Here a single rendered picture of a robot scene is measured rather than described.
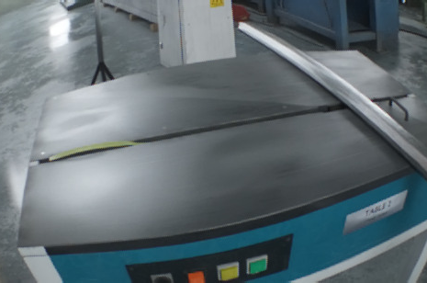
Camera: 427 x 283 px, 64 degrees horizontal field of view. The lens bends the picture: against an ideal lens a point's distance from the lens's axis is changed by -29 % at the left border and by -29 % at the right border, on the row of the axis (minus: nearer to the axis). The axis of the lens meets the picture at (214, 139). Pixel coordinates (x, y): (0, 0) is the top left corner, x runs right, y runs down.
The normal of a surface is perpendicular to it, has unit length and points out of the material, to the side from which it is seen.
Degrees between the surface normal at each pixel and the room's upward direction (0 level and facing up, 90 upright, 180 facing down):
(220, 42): 90
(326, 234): 90
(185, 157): 0
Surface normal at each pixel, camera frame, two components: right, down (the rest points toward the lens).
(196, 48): 0.47, 0.42
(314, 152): -0.07, -0.86
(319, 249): 0.24, 0.48
